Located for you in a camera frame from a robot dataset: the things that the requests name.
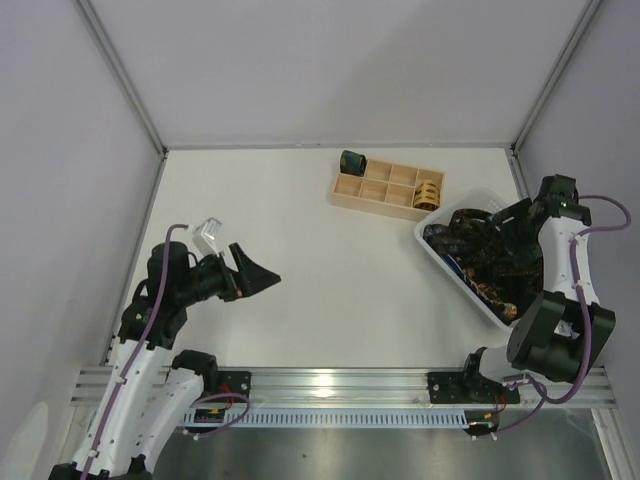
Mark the white plastic basket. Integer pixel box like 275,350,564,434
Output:
414,188,532,331

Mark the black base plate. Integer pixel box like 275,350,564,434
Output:
194,369,252,408
426,371,520,405

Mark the pile of dark ties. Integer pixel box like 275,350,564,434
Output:
422,209,543,326

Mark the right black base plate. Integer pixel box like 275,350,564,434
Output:
426,371,520,405

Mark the rolled gold patterned tie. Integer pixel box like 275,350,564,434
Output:
412,180,441,211

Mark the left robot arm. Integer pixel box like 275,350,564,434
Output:
50,240,281,479

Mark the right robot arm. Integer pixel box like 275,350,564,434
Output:
462,175,615,405

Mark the purple cable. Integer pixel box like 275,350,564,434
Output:
79,223,251,480
469,193,632,441

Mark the rolled dark green tie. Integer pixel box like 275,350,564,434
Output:
339,150,367,177

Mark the white slotted cable duct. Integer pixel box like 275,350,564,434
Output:
178,408,495,432

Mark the aluminium mounting rail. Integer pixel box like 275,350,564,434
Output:
71,366,617,409

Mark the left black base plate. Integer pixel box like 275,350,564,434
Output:
194,369,252,408

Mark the wooden compartment box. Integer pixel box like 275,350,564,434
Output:
330,159,446,222

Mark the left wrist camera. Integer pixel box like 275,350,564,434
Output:
191,217,222,256

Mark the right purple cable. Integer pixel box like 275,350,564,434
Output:
469,193,632,441

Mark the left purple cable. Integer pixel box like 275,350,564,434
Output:
79,223,251,480

